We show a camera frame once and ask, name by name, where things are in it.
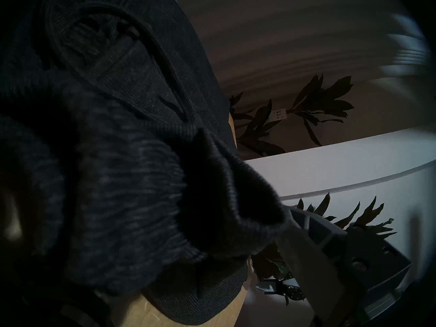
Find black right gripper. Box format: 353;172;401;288
255;280;306;306

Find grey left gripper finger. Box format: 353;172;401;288
277;208;412;323

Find black drawstring pants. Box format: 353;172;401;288
0;0;293;325

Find dark potted plant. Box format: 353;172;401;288
251;193;397;281

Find brown pleated curtain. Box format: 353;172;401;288
170;0;431;153

